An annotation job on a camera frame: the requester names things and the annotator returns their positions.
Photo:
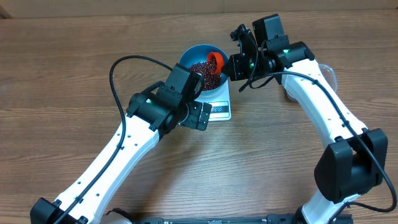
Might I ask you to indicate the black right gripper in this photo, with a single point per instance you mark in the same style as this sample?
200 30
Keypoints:
238 63

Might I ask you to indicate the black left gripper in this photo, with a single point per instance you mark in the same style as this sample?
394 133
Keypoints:
194 122

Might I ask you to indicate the red scoop blue handle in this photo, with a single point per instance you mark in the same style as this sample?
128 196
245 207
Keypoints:
218 59

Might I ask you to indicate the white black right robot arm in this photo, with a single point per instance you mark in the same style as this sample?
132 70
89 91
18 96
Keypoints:
354 157

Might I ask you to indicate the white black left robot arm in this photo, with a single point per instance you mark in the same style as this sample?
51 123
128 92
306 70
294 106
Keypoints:
151 114

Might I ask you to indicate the white digital kitchen scale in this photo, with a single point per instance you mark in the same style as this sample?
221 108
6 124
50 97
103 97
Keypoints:
220 101

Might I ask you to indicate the red beans in bowl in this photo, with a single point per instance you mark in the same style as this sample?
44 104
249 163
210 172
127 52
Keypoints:
205 69

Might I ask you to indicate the teal plastic bowl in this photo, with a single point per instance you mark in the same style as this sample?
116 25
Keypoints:
198 53

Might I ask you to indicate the clear plastic container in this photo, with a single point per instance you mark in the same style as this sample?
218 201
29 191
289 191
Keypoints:
329 75

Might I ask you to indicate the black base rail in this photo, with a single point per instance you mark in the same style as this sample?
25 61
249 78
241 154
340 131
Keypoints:
224 220

